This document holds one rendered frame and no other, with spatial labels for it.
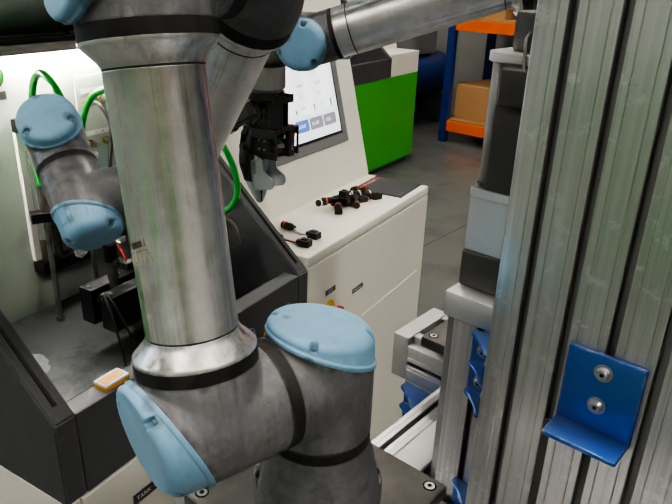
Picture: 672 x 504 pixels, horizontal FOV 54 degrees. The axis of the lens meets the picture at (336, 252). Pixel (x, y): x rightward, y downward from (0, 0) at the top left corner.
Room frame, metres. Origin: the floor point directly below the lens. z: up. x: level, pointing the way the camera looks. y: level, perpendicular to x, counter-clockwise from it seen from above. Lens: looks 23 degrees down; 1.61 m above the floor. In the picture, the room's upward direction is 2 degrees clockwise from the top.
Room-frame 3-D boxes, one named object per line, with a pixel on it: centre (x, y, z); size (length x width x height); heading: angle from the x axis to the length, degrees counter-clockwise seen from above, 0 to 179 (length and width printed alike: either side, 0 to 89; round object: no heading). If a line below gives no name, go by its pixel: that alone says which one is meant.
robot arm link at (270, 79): (1.19, 0.14, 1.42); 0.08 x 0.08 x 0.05
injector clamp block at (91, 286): (1.34, 0.41, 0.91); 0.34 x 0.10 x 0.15; 150
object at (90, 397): (1.12, 0.26, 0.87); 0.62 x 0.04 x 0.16; 150
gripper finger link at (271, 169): (1.20, 0.13, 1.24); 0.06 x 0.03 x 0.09; 60
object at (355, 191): (1.80, -0.03, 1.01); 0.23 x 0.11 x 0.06; 150
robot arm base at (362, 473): (0.60, 0.01, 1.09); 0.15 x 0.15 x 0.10
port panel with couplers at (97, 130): (1.58, 0.57, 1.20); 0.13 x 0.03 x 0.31; 150
